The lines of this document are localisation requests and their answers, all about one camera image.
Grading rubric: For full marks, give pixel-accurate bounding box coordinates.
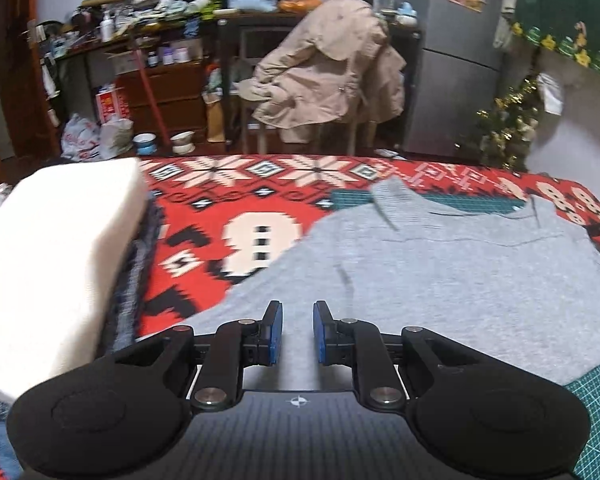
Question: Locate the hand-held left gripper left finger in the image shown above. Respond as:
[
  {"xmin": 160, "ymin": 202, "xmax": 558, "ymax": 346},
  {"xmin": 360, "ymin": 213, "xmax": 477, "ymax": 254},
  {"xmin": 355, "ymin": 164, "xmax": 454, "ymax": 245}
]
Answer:
[{"xmin": 112, "ymin": 300, "xmax": 284, "ymax": 411}]

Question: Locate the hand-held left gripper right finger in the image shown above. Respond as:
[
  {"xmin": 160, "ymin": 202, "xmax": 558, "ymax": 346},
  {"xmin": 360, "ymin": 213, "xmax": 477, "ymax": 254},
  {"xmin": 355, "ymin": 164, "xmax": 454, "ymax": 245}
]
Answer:
[{"xmin": 313, "ymin": 300, "xmax": 481, "ymax": 409}]

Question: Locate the grey shirt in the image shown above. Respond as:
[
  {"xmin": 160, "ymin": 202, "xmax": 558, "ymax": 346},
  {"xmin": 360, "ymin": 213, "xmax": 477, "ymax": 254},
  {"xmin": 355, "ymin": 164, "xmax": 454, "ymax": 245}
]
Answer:
[{"xmin": 182, "ymin": 176, "xmax": 600, "ymax": 386}]

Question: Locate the stack of folded dark clothes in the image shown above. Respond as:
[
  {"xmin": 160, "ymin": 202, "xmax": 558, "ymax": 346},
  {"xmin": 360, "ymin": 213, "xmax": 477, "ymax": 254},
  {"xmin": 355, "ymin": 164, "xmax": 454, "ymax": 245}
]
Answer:
[{"xmin": 100, "ymin": 195, "xmax": 166, "ymax": 356}]

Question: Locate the small Christmas tree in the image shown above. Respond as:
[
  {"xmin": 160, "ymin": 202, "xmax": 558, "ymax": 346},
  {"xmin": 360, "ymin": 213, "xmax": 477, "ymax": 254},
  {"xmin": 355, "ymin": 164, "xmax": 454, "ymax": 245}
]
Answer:
[{"xmin": 455, "ymin": 72, "xmax": 543, "ymax": 171}]

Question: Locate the red patterned blanket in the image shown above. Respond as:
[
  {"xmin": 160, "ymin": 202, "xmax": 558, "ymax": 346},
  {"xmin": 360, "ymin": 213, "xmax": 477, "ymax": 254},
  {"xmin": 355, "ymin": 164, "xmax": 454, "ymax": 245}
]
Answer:
[{"xmin": 0, "ymin": 154, "xmax": 600, "ymax": 480}]

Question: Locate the white hanging tag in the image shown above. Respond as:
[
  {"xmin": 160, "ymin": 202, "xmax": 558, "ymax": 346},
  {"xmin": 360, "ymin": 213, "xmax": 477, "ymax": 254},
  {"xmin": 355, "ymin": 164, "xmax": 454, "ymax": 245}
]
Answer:
[{"xmin": 536, "ymin": 72, "xmax": 566, "ymax": 115}]

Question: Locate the wooden chair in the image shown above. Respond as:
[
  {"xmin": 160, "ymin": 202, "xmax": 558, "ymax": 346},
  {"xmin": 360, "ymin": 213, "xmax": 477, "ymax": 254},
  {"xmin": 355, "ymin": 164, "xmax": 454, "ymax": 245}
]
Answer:
[{"xmin": 240, "ymin": 95, "xmax": 381, "ymax": 156}]

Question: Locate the grey refrigerator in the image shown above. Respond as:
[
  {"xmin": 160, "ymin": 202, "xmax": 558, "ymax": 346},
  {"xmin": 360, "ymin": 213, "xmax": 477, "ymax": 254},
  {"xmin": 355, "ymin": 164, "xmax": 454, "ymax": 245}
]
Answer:
[{"xmin": 395, "ymin": 0, "xmax": 518, "ymax": 156}]

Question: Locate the blue white bowl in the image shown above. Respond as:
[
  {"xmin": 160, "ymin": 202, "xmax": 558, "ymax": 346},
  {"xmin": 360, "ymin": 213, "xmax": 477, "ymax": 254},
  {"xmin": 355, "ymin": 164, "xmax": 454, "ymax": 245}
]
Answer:
[{"xmin": 132, "ymin": 132, "xmax": 159, "ymax": 156}]

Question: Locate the white folded garment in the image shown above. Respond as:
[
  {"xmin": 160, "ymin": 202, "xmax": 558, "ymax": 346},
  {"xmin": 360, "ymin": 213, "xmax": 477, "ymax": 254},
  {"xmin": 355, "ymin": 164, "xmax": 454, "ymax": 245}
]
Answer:
[{"xmin": 0, "ymin": 157, "xmax": 148, "ymax": 401}]

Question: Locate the wooden drawer cabinet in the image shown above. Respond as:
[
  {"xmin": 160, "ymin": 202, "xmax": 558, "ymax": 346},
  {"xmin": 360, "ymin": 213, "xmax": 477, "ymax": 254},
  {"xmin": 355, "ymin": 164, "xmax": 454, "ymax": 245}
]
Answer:
[{"xmin": 115, "ymin": 57, "xmax": 211, "ymax": 143}]

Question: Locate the grey white bag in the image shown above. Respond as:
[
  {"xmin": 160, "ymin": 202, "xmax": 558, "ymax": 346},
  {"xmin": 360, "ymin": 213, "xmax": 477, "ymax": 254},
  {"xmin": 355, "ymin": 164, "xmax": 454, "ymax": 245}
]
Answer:
[{"xmin": 100, "ymin": 115, "xmax": 134, "ymax": 156}]

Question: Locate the beige jacket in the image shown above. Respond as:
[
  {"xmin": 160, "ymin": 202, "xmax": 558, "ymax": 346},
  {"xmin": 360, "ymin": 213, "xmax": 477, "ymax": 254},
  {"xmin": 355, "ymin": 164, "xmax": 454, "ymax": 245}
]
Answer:
[{"xmin": 237, "ymin": 0, "xmax": 406, "ymax": 144}]

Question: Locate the white printed plastic bag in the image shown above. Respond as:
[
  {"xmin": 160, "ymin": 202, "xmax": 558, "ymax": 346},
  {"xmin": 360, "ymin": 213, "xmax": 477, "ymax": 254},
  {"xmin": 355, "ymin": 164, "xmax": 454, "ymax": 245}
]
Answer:
[{"xmin": 60, "ymin": 112, "xmax": 103, "ymax": 161}]

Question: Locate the red white carton box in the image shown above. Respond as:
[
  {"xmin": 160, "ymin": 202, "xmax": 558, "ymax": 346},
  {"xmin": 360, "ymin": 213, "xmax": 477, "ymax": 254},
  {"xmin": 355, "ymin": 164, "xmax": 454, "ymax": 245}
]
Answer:
[{"xmin": 94, "ymin": 86, "xmax": 131, "ymax": 126}]

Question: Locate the light blue folded cloth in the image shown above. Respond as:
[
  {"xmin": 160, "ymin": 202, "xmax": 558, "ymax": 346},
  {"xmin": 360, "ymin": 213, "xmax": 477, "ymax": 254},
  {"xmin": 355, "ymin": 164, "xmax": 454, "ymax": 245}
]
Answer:
[{"xmin": 227, "ymin": 0, "xmax": 277, "ymax": 14}]

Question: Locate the white bottle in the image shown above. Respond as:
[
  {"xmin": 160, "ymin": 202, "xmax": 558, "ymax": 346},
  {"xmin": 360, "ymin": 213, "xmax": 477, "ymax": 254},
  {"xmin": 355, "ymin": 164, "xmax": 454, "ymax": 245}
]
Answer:
[{"xmin": 100, "ymin": 10, "xmax": 117, "ymax": 44}]

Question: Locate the green printed wall cloth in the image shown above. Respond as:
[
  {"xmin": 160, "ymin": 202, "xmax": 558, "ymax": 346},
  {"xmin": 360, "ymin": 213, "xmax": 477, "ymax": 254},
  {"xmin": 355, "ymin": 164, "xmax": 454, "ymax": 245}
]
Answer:
[{"xmin": 495, "ymin": 0, "xmax": 600, "ymax": 84}]

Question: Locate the red broom handle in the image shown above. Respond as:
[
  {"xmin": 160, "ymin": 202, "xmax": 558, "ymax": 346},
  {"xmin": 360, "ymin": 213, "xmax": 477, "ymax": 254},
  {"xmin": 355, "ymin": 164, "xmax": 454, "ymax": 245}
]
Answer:
[{"xmin": 127, "ymin": 32, "xmax": 173, "ymax": 148}]

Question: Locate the wooden door frame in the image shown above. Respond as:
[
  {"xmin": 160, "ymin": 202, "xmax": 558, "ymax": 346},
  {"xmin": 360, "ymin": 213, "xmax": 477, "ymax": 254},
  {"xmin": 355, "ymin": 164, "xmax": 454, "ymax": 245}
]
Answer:
[{"xmin": 0, "ymin": 0, "xmax": 41, "ymax": 186}]

